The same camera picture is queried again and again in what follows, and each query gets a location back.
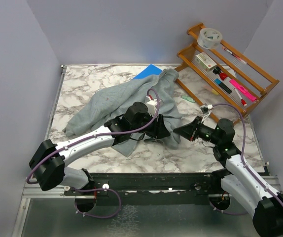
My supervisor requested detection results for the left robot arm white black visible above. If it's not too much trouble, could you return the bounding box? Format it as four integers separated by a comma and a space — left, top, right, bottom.
29, 102, 170, 195

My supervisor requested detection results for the wooden two-tier rack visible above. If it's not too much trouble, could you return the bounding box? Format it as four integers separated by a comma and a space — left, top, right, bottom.
176, 23, 279, 118

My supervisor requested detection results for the yellow highlighter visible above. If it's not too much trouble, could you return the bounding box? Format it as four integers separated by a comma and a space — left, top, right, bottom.
212, 89, 218, 95

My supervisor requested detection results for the aluminium frame rail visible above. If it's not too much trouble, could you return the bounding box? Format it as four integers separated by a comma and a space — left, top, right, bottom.
10, 175, 283, 237

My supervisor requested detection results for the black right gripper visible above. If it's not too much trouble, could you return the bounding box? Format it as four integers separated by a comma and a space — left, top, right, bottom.
174, 116, 221, 145

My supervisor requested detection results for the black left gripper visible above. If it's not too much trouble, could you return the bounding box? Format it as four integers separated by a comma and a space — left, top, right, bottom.
131, 111, 171, 140

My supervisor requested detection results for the red white marker pen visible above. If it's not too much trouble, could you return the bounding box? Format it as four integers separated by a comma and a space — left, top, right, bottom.
234, 88, 247, 107

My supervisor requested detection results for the red pen on top shelf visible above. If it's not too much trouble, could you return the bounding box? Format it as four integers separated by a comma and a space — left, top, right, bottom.
222, 46, 247, 64

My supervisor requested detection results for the clear tape roll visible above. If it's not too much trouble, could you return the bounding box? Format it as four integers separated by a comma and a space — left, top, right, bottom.
197, 28, 223, 50

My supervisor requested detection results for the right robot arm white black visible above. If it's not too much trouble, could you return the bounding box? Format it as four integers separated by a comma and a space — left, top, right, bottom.
174, 117, 283, 237

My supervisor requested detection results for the mint green eraser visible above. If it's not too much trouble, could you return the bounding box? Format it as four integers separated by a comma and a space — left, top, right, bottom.
181, 95, 195, 103

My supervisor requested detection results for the blue black highlighter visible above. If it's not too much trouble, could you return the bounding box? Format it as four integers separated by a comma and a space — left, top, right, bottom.
214, 79, 232, 94

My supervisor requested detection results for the blue paper sheet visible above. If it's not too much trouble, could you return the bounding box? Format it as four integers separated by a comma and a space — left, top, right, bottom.
133, 64, 162, 79

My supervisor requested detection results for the white green small box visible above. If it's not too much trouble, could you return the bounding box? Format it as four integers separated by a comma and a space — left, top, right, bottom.
195, 52, 217, 72

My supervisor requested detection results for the grey zip-up jacket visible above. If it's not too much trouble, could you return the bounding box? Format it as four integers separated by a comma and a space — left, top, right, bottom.
64, 69, 182, 149

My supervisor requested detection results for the pink highlighter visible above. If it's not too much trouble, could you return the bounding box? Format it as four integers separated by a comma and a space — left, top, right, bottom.
230, 79, 257, 102

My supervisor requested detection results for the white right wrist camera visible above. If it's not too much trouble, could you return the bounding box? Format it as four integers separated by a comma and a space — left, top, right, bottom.
200, 104, 213, 122

